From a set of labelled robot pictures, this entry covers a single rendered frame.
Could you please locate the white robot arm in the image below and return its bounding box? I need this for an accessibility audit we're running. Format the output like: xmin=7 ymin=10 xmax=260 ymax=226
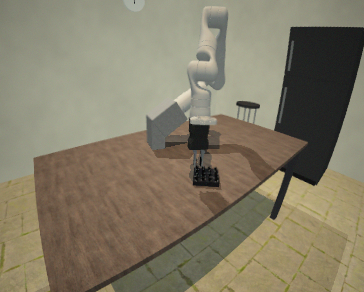
xmin=174 ymin=6 xmax=228 ymax=113

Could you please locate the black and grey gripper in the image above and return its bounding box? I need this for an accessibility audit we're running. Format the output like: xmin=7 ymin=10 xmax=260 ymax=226
xmin=188 ymin=105 xmax=217 ymax=167

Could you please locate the black knob box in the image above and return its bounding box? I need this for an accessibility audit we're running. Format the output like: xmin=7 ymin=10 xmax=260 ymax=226
xmin=193 ymin=166 xmax=220 ymax=187

